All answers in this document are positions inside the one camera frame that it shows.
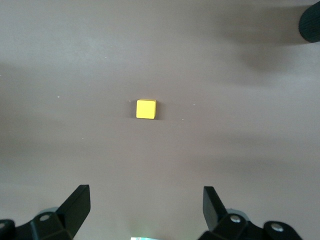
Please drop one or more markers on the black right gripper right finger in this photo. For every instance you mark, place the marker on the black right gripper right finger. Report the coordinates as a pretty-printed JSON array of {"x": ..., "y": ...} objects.
[{"x": 225, "y": 225}]

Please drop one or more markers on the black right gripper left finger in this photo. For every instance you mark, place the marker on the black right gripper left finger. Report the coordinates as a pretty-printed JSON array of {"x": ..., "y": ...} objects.
[{"x": 62, "y": 225}]

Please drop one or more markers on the yellow cube block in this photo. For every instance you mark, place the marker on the yellow cube block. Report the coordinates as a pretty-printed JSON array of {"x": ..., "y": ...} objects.
[{"x": 146, "y": 109}]

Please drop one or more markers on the black ribbed cylinder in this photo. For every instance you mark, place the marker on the black ribbed cylinder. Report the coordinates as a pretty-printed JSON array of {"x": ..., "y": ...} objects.
[{"x": 311, "y": 22}]

